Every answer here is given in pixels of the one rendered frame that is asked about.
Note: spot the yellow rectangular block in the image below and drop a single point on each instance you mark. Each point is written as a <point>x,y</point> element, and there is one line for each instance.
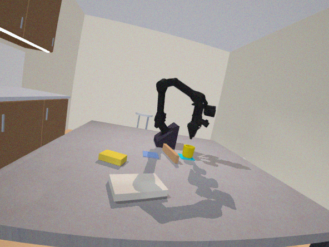
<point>112,157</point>

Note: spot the white flat rectangular slab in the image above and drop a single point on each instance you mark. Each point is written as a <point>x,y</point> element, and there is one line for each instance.
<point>126,187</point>

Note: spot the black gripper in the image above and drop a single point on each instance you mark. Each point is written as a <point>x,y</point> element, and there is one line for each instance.
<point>193,126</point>

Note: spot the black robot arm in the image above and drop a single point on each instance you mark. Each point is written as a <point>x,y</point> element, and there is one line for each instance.
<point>198,98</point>

